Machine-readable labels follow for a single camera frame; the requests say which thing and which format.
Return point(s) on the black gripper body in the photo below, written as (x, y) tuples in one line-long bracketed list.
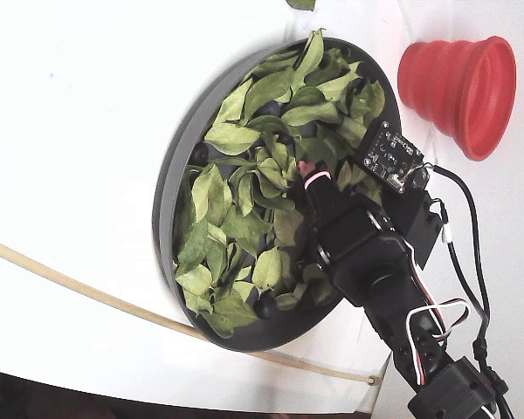
[(335, 227)]

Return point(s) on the pink-tipped black gripper finger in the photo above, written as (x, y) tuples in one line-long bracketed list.
[(316, 185)]

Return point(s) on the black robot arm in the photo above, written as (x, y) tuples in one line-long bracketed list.
[(388, 325)]

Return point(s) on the dark blueberry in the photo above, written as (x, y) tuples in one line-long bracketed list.
[(199, 153), (270, 109), (266, 307)]

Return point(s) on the grey round bowl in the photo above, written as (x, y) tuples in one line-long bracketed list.
[(244, 340)]

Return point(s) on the green leaf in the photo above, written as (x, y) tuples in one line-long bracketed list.
[(266, 268), (231, 137), (209, 194), (301, 3), (194, 246), (338, 85), (312, 52), (268, 89), (229, 313), (310, 114), (231, 105), (194, 279), (373, 100)]

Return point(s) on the red collapsible silicone cup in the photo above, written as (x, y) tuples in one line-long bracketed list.
[(458, 91)]

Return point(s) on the thin beige stick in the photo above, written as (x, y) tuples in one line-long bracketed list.
[(113, 301)]

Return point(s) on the black camera bracket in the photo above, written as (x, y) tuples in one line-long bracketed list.
[(419, 222)]

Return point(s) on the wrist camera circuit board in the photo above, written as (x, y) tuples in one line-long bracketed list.
[(390, 153)]

